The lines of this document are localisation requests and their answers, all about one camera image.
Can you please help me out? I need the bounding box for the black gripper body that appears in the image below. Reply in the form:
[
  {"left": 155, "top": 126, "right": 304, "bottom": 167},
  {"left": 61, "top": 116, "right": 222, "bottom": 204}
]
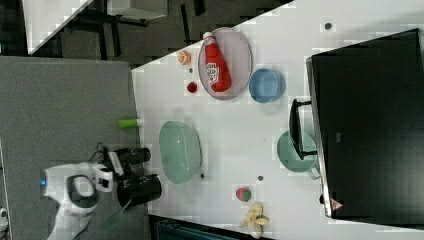
[{"left": 117, "top": 174, "right": 162, "bottom": 208}]

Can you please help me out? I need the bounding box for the green strainer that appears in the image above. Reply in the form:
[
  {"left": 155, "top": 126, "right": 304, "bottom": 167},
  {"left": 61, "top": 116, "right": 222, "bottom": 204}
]
[{"left": 159, "top": 121, "right": 202, "bottom": 184}]

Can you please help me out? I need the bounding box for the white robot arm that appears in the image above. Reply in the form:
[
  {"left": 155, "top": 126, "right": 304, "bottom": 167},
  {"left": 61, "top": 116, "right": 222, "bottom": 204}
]
[{"left": 40, "top": 162, "right": 162, "bottom": 240}]

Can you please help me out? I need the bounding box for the green marker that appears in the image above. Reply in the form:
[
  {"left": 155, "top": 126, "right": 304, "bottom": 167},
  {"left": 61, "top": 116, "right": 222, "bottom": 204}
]
[{"left": 118, "top": 119, "right": 143, "bottom": 129}]

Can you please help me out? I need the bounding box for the red green strawberry toy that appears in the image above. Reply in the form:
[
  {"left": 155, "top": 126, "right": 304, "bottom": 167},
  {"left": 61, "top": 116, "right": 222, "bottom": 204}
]
[{"left": 235, "top": 187, "right": 251, "bottom": 202}]

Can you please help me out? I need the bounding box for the small red strawberry toy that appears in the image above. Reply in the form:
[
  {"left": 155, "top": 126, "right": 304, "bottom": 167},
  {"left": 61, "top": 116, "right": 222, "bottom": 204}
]
[{"left": 187, "top": 82, "right": 198, "bottom": 94}]

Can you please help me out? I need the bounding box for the peeled banana toy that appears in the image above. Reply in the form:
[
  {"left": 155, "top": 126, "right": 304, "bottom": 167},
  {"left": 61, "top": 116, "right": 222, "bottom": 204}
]
[{"left": 240, "top": 202, "right": 270, "bottom": 239}]

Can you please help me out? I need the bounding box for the orange slice toy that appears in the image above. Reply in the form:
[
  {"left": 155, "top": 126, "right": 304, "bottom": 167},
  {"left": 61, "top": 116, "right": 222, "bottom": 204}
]
[{"left": 177, "top": 50, "right": 191, "bottom": 65}]

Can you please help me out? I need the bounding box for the red ketchup bottle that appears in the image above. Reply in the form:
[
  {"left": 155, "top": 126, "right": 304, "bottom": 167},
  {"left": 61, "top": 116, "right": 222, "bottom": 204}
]
[{"left": 203, "top": 32, "right": 232, "bottom": 92}]

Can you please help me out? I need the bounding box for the green mug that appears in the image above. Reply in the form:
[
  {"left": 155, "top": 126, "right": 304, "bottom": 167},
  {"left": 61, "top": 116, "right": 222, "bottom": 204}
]
[{"left": 277, "top": 131, "right": 321, "bottom": 180}]

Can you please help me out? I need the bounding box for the blue bowl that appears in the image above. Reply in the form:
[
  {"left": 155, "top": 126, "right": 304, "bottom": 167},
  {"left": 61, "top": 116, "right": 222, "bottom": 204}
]
[{"left": 249, "top": 68, "right": 286, "bottom": 104}]

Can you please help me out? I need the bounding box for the grey round plate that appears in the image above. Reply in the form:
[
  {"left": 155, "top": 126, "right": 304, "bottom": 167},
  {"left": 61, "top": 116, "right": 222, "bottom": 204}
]
[{"left": 198, "top": 27, "right": 253, "bottom": 100}]

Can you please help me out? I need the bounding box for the black toaster oven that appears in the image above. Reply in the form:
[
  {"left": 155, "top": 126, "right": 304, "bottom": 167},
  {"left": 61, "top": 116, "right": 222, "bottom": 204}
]
[{"left": 289, "top": 28, "right": 424, "bottom": 229}]

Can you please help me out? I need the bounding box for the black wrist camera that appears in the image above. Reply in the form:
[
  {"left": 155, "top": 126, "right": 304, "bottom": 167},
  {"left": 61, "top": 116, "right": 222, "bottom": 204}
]
[{"left": 102, "top": 147, "right": 151, "bottom": 176}]

